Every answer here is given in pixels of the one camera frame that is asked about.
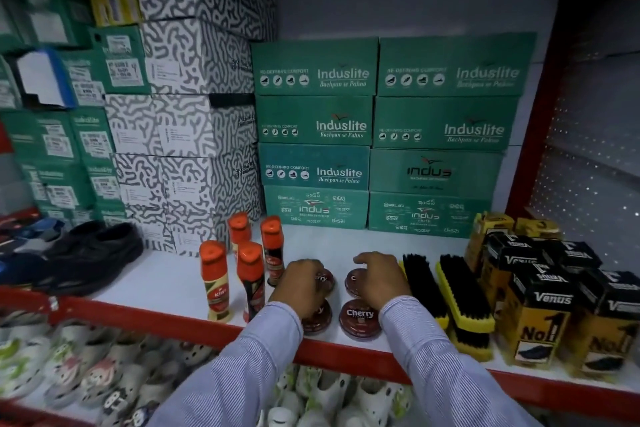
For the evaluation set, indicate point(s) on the person's right hand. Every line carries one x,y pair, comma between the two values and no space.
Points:
385,281

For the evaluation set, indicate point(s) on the person's left hand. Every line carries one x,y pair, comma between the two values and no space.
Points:
300,286

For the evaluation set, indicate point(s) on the person's right fingers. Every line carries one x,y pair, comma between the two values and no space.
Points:
372,261

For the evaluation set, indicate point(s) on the person's left fingers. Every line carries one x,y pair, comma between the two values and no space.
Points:
315,267

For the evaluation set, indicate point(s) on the round red shoe polish tin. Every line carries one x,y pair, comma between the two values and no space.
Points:
352,284
320,321
360,321
327,281

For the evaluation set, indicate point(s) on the person's left forearm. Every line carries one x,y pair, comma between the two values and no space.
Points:
240,371

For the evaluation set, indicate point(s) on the person's right forearm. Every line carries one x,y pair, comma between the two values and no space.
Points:
440,371

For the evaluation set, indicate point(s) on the orange cap liquid polish bottle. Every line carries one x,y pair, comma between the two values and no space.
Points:
216,286
251,281
272,251
239,231

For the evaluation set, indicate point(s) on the yellow black bristle shoe brush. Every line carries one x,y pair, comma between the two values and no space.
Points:
425,286
465,296
472,344

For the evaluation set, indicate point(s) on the stack of large green shoeboxes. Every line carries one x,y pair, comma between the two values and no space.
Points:
390,141

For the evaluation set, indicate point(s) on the group of yellow black boxes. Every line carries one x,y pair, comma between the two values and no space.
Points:
535,311

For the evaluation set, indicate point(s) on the red metal shelf rack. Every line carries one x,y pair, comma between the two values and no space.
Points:
150,320

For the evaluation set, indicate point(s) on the black leather shoe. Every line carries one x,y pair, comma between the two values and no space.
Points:
95,256

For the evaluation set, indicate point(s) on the stack of black white patterned boxes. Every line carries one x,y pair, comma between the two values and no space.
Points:
200,56

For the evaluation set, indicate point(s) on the pile of white children's clogs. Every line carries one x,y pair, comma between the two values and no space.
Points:
100,376

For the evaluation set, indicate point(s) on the white perforated panel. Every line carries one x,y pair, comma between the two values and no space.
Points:
595,141

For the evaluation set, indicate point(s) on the stack of small green labelled boxes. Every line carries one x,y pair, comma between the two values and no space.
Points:
92,136

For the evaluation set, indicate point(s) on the blue sports shoe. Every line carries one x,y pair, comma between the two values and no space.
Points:
30,236

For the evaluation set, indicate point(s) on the yellow cardboard box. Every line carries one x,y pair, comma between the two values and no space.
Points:
114,4

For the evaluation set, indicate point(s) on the white blue cardboard box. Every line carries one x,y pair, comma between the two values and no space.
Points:
42,76

